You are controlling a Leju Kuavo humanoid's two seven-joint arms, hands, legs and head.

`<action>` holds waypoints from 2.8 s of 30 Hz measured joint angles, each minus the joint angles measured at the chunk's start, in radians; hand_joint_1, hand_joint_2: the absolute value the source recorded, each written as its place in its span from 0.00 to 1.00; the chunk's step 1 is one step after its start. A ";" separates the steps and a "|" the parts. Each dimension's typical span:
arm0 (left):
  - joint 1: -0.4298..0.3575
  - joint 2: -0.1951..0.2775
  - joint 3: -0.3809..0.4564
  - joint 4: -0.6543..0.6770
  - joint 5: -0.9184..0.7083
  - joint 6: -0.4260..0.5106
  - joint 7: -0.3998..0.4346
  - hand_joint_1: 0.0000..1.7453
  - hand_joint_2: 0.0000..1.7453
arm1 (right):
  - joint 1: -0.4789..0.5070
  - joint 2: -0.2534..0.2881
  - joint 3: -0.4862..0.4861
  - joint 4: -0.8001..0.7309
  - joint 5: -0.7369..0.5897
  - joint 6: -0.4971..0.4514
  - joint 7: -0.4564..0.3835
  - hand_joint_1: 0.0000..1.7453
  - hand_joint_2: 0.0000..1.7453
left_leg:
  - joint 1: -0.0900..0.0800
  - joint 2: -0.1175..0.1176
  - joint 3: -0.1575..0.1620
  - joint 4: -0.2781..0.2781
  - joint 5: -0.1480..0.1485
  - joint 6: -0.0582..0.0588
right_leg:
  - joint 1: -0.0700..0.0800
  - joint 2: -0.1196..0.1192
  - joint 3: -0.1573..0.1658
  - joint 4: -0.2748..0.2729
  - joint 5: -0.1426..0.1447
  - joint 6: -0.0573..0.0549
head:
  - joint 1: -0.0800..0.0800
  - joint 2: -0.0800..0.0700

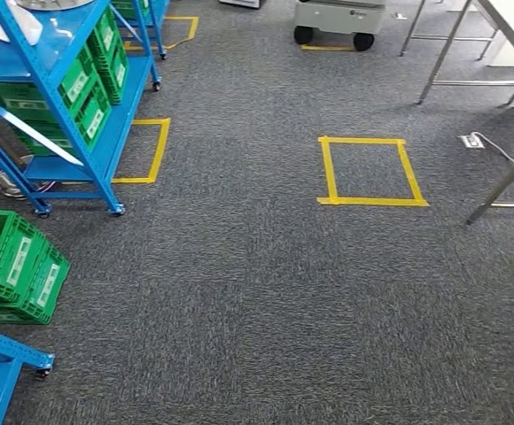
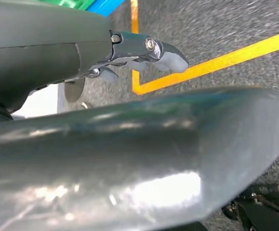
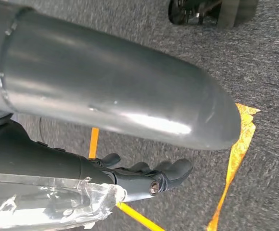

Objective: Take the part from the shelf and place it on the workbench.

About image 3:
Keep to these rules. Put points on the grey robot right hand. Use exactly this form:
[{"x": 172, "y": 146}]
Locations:
[{"x": 33, "y": 178}]

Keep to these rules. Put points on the silver robot leg shell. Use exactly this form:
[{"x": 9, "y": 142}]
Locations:
[{"x": 105, "y": 83}]

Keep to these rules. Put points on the black robot foot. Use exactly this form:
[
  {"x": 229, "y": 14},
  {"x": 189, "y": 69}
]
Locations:
[{"x": 190, "y": 11}]

